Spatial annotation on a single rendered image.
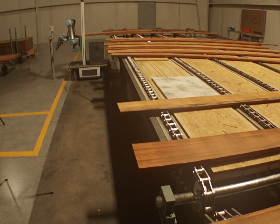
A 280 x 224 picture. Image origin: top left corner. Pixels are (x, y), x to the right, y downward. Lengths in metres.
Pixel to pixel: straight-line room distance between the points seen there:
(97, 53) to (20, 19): 9.77
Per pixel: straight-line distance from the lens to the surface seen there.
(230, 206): 1.99
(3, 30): 15.00
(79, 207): 2.10
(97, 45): 5.37
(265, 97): 2.07
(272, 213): 0.84
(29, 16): 14.48
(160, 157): 1.09
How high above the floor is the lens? 1.48
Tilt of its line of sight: 23 degrees down
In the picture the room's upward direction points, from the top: straight up
